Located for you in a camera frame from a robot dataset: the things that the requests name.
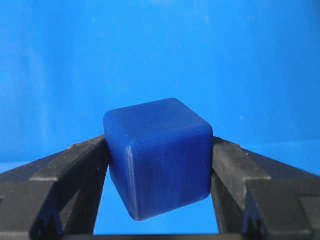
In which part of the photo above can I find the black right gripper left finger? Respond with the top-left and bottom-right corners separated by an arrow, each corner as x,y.
0,135 -> 110,240

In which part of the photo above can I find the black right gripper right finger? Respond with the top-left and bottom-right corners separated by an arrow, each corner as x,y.
211,137 -> 320,240

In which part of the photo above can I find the blue block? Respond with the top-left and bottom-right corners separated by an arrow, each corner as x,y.
103,98 -> 213,221

